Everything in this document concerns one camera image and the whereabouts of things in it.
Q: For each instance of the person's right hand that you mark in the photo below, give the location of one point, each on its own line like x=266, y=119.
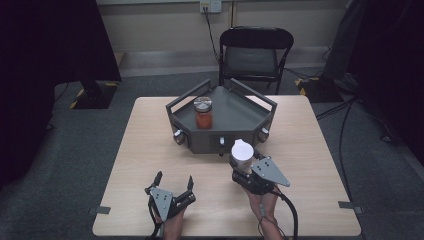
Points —
x=263, y=206

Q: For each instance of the dark grey corner shelf tray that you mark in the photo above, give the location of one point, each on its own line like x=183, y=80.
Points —
x=230, y=113

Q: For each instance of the black stand base striped tape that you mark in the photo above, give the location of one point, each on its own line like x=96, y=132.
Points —
x=320, y=90
x=95, y=96

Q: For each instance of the grey stand cover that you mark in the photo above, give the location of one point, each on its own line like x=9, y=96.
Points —
x=343, y=43

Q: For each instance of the black folding chair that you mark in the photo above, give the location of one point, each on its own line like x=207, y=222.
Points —
x=253, y=60

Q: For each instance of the black curtain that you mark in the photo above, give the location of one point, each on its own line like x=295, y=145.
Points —
x=393, y=66
x=40, y=66

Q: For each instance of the grey tape strip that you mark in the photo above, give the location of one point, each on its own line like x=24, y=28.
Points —
x=350, y=206
x=100, y=210

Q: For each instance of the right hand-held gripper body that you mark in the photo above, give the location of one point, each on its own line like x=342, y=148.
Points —
x=266, y=173

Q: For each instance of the white wall socket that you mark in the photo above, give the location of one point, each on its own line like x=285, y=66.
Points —
x=210, y=6

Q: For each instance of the white plastic bottle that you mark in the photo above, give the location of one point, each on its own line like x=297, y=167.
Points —
x=242, y=156

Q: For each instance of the person's left hand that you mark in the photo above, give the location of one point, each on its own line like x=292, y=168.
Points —
x=173, y=226

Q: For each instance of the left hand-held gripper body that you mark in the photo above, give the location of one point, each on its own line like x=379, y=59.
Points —
x=163, y=201

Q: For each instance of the orange jar with metal lid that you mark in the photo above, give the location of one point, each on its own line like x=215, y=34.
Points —
x=203, y=115

